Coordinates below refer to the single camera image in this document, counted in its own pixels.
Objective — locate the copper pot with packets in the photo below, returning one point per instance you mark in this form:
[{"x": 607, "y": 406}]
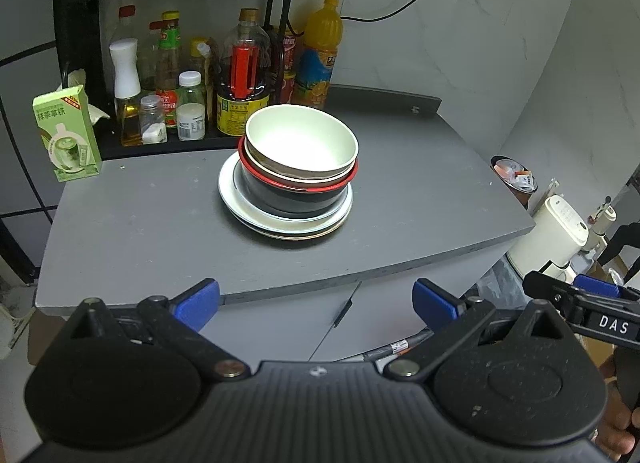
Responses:
[{"x": 519, "y": 179}]

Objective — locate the black metal shelf rack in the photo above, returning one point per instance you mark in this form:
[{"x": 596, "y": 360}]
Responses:
[{"x": 78, "y": 44}]

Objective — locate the red soda can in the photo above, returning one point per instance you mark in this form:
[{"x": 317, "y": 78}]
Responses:
[{"x": 289, "y": 46}]

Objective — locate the orange juice bottle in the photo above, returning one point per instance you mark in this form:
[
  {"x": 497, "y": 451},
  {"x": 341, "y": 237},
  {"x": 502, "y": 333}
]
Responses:
[{"x": 323, "y": 35}]

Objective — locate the soy sauce bottle red handle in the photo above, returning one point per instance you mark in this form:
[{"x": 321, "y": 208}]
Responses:
[{"x": 244, "y": 66}]

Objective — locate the cream white bowl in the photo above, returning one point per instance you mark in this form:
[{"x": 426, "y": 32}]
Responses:
[{"x": 300, "y": 138}]

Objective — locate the red black bowl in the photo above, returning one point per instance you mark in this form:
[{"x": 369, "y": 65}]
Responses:
[{"x": 286, "y": 201}]

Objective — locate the white rice cooker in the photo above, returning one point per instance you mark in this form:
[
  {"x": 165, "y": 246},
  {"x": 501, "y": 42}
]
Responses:
[{"x": 559, "y": 234}]

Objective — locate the oil bottle white cap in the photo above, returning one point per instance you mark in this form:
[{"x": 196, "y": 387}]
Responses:
[{"x": 127, "y": 90}]

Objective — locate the green tea carton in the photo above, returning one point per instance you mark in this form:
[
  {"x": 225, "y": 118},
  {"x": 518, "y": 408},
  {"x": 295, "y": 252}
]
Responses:
[{"x": 66, "y": 131}]

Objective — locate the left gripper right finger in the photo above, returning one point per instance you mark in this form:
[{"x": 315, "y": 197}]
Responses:
[{"x": 453, "y": 322}]

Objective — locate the flower pattern white plate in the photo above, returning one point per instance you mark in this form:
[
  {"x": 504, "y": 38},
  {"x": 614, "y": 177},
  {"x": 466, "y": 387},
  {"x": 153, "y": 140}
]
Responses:
[{"x": 270, "y": 225}]

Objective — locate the small clear spice jar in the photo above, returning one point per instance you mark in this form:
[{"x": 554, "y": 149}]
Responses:
[{"x": 152, "y": 120}]

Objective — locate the sweet print white plate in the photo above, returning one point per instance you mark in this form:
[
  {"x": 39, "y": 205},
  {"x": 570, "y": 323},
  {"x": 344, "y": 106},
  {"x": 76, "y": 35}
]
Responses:
[{"x": 284, "y": 212}]

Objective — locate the right hand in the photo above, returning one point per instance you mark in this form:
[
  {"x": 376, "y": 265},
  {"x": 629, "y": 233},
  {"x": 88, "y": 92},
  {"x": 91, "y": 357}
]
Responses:
[{"x": 614, "y": 437}]

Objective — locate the white cap seasoning jar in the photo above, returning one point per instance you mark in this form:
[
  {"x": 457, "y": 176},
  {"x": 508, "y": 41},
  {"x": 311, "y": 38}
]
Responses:
[{"x": 191, "y": 108}]

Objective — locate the green label sauce bottle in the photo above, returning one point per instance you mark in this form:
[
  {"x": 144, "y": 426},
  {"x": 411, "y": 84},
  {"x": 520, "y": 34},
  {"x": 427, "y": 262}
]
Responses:
[{"x": 168, "y": 66}]

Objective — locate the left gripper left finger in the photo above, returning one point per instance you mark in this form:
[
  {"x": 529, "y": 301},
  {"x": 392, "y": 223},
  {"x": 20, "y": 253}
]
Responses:
[{"x": 176, "y": 323}]

